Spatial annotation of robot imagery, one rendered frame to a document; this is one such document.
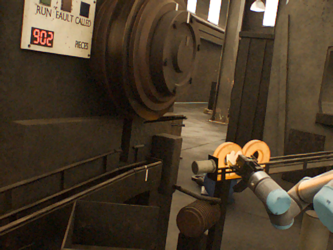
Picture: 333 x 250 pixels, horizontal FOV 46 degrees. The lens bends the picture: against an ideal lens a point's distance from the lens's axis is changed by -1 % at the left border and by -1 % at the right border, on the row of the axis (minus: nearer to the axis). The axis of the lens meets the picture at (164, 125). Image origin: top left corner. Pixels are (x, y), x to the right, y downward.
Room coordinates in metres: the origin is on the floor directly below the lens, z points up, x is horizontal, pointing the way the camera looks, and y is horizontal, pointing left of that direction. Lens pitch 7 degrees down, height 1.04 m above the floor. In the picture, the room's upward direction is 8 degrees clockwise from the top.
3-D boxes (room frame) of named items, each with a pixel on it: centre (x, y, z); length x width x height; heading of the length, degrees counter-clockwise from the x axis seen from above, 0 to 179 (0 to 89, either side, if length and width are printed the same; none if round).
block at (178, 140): (1.60, -0.02, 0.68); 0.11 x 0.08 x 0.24; 63
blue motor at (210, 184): (3.58, -0.57, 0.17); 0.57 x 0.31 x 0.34; 173
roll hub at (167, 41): (1.34, -0.01, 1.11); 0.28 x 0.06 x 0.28; 153
